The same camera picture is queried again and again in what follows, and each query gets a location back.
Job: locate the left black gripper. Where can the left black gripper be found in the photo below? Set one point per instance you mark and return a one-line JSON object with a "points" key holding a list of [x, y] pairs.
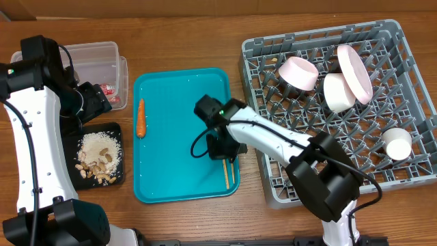
{"points": [[97, 102]]}

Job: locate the white paper cup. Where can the white paper cup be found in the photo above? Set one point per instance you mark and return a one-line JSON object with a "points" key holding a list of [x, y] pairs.
{"points": [[397, 143]]}

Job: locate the black waste bin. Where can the black waste bin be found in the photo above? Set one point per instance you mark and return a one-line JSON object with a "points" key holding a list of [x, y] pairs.
{"points": [[71, 147]]}

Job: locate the rice pile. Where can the rice pile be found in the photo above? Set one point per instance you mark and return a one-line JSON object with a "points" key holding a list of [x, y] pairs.
{"points": [[97, 141]]}

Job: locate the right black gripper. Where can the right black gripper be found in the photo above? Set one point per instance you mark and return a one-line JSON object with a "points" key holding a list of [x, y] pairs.
{"points": [[218, 153]]}

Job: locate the peanut shells pile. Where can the peanut shells pile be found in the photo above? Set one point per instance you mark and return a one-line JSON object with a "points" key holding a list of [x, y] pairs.
{"points": [[98, 164]]}

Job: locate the teal plastic tray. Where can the teal plastic tray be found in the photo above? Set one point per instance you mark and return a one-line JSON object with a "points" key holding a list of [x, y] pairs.
{"points": [[163, 168]]}

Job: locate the clear plastic waste bin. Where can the clear plastic waste bin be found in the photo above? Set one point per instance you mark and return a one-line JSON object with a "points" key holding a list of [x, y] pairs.
{"points": [[99, 68]]}

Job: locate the grey dishwasher rack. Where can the grey dishwasher rack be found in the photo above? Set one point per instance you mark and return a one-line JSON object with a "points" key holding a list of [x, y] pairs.
{"points": [[400, 98]]}

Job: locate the red snack wrapper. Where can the red snack wrapper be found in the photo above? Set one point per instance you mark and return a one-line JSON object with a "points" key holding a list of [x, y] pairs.
{"points": [[110, 92]]}

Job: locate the wooden chopstick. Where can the wooden chopstick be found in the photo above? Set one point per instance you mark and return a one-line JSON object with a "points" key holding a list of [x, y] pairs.
{"points": [[233, 173], [226, 174]]}

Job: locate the orange carrot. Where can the orange carrot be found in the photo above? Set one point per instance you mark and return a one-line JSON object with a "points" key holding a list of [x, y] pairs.
{"points": [[141, 123]]}

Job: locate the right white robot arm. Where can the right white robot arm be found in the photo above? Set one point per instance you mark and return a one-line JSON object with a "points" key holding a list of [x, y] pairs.
{"points": [[321, 173]]}

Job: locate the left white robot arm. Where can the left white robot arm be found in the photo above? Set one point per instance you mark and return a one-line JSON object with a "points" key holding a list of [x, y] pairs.
{"points": [[59, 151]]}

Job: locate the pink bowl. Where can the pink bowl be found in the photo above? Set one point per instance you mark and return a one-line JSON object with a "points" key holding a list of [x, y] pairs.
{"points": [[299, 73]]}

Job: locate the pink plate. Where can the pink plate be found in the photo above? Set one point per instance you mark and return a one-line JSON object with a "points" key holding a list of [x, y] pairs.
{"points": [[355, 73]]}

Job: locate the white bowl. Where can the white bowl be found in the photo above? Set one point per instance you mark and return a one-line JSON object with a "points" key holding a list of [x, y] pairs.
{"points": [[338, 95]]}

